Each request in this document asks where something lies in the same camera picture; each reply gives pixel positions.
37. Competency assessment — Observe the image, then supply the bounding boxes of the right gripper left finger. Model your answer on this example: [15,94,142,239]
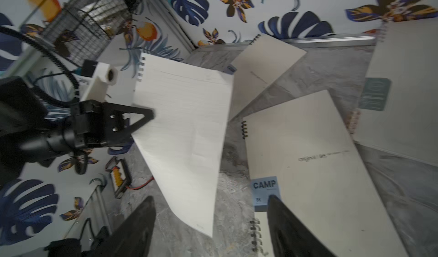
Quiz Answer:
[82,196,156,257]

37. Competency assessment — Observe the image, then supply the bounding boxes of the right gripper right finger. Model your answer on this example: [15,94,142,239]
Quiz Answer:
[267,195,334,257]

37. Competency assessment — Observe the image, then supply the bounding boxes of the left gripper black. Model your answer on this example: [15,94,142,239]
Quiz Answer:
[70,100,155,150]

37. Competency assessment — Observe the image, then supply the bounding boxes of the B5 spiral notebook blue label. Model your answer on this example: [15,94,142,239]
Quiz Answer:
[242,90,407,257]

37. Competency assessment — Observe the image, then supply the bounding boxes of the large cream spiral notebook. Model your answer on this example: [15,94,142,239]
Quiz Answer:
[224,34,306,120]

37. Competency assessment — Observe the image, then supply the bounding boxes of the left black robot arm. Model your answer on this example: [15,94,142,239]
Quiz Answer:
[1,77,155,186]

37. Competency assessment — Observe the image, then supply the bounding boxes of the cream notebook green label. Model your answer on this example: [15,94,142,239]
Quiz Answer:
[349,18,438,166]

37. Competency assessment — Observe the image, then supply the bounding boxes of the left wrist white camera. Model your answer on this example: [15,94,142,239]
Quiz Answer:
[80,60,118,103]

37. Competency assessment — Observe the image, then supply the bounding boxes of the black wire basket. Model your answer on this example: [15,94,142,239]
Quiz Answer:
[41,0,143,67]

